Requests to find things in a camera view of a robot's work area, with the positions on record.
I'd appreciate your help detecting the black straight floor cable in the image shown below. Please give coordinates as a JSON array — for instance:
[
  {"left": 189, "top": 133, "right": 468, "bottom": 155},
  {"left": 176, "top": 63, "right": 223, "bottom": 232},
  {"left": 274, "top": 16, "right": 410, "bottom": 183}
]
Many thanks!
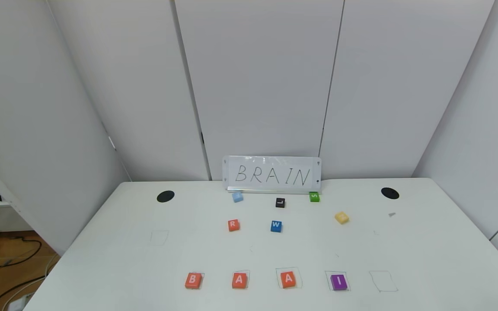
[{"left": 0, "top": 276, "right": 47, "bottom": 311}]

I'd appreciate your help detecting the white BRAIN sign board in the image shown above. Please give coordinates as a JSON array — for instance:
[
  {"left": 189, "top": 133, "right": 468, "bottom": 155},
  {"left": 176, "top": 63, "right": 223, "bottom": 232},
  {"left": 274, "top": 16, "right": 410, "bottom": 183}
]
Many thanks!
[{"left": 222, "top": 155, "right": 322, "bottom": 193}]

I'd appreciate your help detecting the white power strip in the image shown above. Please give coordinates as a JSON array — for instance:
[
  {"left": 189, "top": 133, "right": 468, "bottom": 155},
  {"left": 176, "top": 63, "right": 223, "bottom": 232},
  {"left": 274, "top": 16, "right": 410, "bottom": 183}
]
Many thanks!
[{"left": 7, "top": 293, "right": 33, "bottom": 311}]

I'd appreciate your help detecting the black looped floor cable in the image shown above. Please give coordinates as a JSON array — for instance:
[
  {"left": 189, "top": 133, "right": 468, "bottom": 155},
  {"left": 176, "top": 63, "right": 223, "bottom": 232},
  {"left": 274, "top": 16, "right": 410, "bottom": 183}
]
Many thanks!
[{"left": 0, "top": 218, "right": 43, "bottom": 268}]

